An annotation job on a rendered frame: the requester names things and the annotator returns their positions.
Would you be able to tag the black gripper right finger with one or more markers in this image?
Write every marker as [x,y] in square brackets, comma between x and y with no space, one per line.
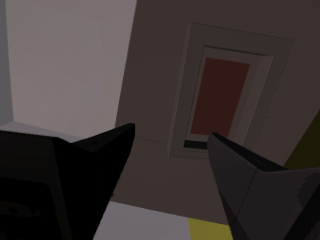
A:
[262,200]

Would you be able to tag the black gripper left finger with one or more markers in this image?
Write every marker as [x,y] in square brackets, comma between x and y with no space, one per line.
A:
[81,175]

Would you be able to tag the dark grey picture frame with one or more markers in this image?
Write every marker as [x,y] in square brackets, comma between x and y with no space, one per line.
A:
[226,83]

